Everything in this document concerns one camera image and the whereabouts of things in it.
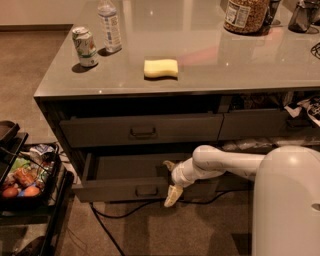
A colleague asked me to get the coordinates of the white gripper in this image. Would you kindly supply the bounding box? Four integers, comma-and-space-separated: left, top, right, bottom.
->
163, 158, 223, 207

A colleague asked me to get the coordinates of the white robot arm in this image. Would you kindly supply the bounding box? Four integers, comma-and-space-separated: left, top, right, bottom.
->
164, 145, 320, 256

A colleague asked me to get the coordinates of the yellow sponge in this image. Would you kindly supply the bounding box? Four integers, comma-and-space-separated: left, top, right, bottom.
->
144, 59, 178, 78

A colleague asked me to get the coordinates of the black bin of snacks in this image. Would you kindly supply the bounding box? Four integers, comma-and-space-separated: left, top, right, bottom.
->
0, 144, 61, 211

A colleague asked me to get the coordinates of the crumpled white paper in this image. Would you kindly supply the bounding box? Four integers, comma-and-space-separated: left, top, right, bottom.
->
284, 95, 320, 127

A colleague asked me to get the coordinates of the green white soda can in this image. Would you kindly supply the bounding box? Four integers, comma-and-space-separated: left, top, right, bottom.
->
72, 26, 98, 68

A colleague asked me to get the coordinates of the dark tray on cart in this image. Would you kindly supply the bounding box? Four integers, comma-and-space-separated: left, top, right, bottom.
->
0, 120, 20, 145

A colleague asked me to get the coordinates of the large jar of nuts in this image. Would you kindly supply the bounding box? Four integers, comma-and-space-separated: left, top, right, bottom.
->
224, 0, 269, 34

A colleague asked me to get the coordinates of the clear water bottle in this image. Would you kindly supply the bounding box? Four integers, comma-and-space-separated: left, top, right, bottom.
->
97, 0, 122, 53

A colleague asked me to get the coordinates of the dark glass container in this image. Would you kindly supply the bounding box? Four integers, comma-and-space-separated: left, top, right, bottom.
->
288, 0, 320, 33

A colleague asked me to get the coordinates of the black power cable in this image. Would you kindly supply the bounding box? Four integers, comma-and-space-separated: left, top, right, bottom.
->
88, 189, 234, 256

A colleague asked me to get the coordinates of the black cart frame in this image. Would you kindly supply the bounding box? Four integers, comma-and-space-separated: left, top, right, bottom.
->
0, 133, 74, 256

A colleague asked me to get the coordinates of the black coiled cable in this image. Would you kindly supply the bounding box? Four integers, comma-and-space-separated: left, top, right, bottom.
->
309, 42, 320, 60

